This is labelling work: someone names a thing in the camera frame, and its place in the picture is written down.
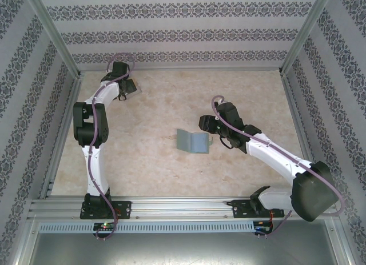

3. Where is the aluminium back rail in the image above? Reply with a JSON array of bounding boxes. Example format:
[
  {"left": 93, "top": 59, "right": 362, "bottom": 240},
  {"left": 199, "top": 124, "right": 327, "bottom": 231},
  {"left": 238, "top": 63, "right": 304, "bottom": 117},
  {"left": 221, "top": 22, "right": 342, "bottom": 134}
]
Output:
[{"left": 79, "top": 66, "right": 283, "bottom": 73}]

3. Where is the grey metal sheet panel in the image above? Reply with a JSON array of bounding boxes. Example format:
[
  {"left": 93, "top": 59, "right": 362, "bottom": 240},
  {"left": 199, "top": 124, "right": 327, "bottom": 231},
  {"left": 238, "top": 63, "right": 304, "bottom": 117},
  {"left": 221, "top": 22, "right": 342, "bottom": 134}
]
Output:
[{"left": 17, "top": 219, "right": 352, "bottom": 265}]

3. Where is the aluminium side rail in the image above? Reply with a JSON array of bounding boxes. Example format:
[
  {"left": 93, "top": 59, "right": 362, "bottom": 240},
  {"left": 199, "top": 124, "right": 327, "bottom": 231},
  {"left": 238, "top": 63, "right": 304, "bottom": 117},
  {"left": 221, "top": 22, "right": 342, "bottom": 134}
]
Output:
[
  {"left": 281, "top": 72, "right": 325, "bottom": 196},
  {"left": 39, "top": 72, "right": 83, "bottom": 199}
]

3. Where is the clear plastic card stand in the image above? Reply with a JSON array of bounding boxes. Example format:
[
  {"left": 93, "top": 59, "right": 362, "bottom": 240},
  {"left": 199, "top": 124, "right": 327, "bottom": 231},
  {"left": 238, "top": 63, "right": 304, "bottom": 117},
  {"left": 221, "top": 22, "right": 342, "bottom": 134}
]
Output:
[{"left": 125, "top": 78, "right": 143, "bottom": 102}]

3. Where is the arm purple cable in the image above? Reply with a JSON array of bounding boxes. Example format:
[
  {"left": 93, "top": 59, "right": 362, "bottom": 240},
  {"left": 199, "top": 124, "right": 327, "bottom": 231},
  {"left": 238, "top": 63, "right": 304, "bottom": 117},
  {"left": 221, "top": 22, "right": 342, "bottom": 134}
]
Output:
[
  {"left": 87, "top": 53, "right": 137, "bottom": 240},
  {"left": 210, "top": 95, "right": 344, "bottom": 239}
]

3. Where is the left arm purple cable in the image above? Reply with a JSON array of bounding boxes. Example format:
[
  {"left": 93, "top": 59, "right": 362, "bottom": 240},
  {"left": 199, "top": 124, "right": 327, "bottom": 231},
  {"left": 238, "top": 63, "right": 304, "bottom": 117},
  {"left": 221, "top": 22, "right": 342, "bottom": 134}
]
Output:
[{"left": 87, "top": 53, "right": 137, "bottom": 240}]

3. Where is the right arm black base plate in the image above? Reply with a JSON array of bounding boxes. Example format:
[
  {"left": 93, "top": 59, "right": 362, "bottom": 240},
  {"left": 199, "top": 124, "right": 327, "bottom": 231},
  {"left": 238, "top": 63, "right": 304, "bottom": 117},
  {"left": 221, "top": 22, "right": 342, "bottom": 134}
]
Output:
[{"left": 232, "top": 199, "right": 285, "bottom": 219}]

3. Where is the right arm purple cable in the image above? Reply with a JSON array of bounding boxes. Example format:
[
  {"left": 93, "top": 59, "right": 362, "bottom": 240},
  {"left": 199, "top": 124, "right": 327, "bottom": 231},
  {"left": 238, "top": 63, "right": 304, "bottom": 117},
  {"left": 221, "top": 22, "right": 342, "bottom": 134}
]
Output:
[{"left": 210, "top": 95, "right": 344, "bottom": 239}]

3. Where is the aluminium mounting rail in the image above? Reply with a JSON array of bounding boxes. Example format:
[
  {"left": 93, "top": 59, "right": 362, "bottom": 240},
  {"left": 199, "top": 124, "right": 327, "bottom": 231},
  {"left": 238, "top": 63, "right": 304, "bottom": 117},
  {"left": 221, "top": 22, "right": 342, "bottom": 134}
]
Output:
[{"left": 27, "top": 195, "right": 340, "bottom": 220}]

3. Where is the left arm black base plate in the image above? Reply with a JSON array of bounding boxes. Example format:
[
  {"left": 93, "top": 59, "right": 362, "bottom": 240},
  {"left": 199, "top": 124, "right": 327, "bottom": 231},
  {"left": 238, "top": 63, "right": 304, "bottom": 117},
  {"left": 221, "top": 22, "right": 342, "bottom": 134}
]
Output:
[{"left": 79, "top": 201, "right": 132, "bottom": 220}]

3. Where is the aluminium frame post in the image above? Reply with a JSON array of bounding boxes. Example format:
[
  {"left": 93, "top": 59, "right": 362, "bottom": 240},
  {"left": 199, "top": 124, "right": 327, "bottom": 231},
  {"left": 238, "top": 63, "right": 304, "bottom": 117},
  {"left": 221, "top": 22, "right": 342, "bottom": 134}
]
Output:
[
  {"left": 21, "top": 0, "right": 83, "bottom": 79},
  {"left": 279, "top": 0, "right": 335, "bottom": 76}
]

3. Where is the green card holder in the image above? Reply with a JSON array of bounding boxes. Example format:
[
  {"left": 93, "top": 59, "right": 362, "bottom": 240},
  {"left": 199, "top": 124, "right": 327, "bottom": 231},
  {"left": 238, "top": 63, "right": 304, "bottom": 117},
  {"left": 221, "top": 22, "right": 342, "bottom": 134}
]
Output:
[{"left": 176, "top": 129, "right": 214, "bottom": 155}]

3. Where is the slotted grey cable duct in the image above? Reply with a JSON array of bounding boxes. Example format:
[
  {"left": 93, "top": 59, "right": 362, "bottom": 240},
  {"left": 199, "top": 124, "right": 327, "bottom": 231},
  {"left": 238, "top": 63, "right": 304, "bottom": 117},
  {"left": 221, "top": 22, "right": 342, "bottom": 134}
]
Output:
[{"left": 38, "top": 221, "right": 255, "bottom": 233}]

